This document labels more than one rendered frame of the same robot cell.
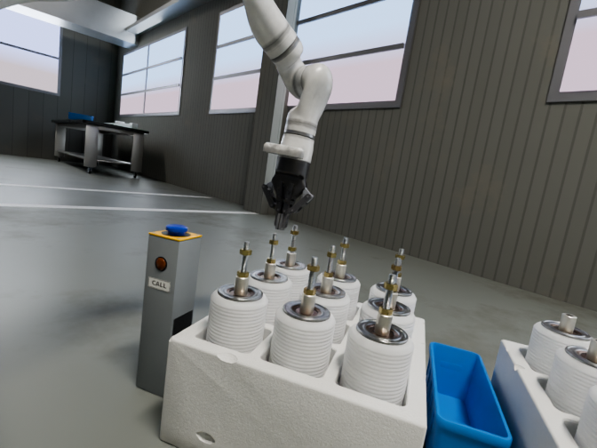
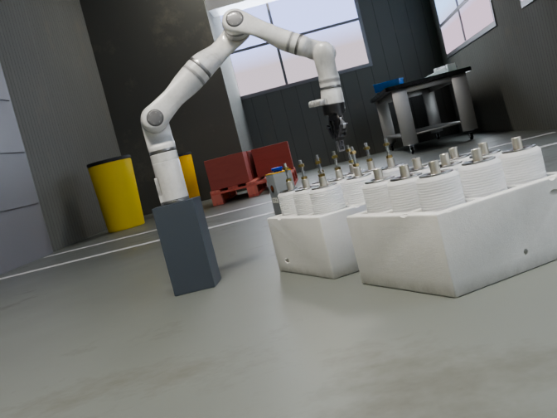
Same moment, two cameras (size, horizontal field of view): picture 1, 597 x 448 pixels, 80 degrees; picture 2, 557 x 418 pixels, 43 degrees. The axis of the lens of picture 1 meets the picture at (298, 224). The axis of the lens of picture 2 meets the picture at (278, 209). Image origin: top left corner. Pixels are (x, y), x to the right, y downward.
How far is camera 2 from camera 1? 1.85 m
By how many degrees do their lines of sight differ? 49
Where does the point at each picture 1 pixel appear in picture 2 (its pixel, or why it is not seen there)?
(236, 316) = (283, 199)
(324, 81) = (322, 52)
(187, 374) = (274, 232)
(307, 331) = (297, 195)
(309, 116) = (324, 75)
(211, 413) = (284, 247)
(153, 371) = not seen: hidden behind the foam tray
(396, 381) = (322, 206)
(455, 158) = not seen: outside the picture
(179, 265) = (278, 187)
